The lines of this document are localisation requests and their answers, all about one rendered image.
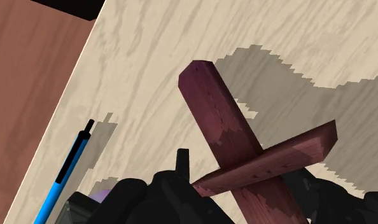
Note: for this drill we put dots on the dark grey angular object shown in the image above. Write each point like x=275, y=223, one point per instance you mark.
x=75, y=209

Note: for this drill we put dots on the blue pen with black clip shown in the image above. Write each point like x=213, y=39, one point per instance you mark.
x=54, y=192

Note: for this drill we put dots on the dark red wooden cross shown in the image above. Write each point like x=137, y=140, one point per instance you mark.
x=226, y=124

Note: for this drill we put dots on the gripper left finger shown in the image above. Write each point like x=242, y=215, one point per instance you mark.
x=164, y=201

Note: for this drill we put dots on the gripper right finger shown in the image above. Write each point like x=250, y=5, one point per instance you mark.
x=334, y=204

